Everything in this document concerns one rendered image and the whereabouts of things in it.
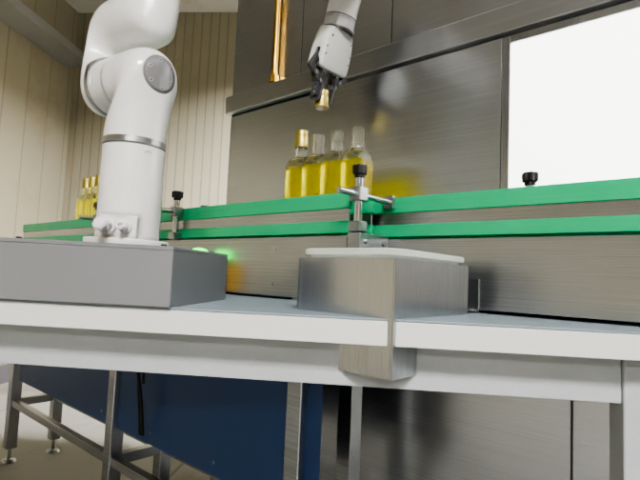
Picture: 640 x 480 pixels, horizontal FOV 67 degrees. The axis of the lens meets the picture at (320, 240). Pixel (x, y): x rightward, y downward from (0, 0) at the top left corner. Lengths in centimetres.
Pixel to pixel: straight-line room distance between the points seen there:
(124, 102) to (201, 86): 329
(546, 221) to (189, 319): 57
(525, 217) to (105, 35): 76
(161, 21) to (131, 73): 11
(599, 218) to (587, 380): 25
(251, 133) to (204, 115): 238
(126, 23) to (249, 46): 92
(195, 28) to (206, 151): 100
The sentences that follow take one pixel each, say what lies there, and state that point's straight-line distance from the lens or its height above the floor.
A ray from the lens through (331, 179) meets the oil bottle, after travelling 112.
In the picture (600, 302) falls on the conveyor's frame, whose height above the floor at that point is 78.
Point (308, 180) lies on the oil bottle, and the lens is 116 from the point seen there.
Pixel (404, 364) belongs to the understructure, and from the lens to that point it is 67.
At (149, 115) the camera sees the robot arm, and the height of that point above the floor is 103.
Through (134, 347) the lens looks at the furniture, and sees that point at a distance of 76.
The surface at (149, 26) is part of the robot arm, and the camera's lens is 87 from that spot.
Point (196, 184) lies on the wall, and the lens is 389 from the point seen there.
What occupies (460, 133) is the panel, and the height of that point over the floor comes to 113.
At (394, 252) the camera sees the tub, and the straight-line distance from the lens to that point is 64.
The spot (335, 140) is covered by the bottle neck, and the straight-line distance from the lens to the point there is 116.
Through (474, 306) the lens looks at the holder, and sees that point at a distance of 88.
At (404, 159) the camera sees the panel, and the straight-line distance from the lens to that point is 120.
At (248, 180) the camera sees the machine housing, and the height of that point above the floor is 110.
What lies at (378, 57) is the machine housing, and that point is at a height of 137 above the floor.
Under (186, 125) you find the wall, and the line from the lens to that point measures 403.
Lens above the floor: 80
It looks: 4 degrees up
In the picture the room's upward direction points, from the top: 3 degrees clockwise
